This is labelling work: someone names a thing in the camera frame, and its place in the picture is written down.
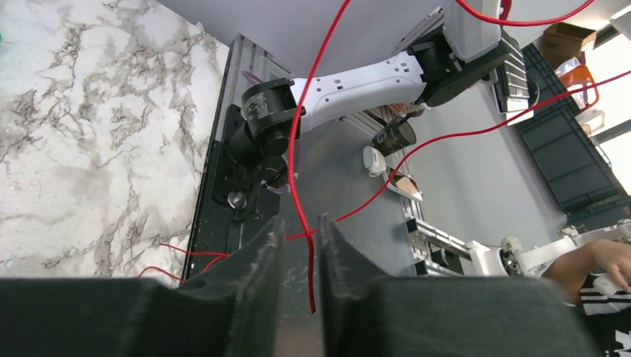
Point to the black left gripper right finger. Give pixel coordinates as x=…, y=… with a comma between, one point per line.
x=368, y=312

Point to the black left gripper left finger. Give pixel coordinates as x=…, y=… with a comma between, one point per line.
x=229, y=310

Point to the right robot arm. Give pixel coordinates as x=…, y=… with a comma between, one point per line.
x=433, y=69

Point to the person forearm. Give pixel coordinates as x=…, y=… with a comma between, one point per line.
x=570, y=271

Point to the dark grey storage crate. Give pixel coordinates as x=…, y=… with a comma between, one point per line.
x=578, y=174

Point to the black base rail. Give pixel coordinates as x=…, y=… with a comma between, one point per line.
x=214, y=227

